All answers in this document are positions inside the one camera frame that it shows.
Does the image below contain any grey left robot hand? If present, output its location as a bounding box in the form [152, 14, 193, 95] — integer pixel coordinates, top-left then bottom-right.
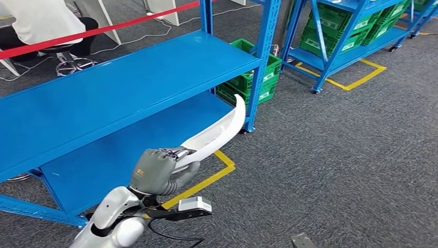
[130, 147, 201, 197]

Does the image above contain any white curved plastic part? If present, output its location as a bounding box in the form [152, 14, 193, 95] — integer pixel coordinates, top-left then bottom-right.
[173, 94, 246, 172]

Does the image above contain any green plastic crate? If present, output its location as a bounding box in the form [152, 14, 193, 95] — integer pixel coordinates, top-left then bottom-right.
[226, 38, 283, 96]
[308, 2, 382, 34]
[299, 26, 371, 59]
[380, 0, 411, 21]
[412, 0, 438, 12]
[362, 19, 399, 46]
[216, 81, 278, 107]

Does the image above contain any chrome swivel stool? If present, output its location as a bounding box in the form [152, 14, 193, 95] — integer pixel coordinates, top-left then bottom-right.
[39, 44, 99, 77]

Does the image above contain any red barrier belt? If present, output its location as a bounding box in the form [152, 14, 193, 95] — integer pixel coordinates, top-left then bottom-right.
[0, 0, 201, 60]

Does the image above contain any chrome stanchion with round base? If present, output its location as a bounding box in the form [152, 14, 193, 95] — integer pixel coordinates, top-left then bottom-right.
[272, 0, 295, 64]

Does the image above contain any person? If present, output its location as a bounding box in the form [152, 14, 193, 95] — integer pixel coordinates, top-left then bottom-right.
[0, 0, 100, 58]

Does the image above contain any yellow floor tape square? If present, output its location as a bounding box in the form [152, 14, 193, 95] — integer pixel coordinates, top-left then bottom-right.
[393, 13, 438, 36]
[294, 58, 387, 92]

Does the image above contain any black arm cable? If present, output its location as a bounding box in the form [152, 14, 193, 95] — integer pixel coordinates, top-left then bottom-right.
[147, 217, 206, 248]

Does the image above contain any white floor cable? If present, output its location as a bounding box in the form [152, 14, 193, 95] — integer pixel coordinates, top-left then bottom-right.
[178, 4, 262, 26]
[90, 18, 173, 55]

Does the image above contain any black stanchion post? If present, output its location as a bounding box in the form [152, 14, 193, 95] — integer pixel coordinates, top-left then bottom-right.
[6, 173, 33, 183]

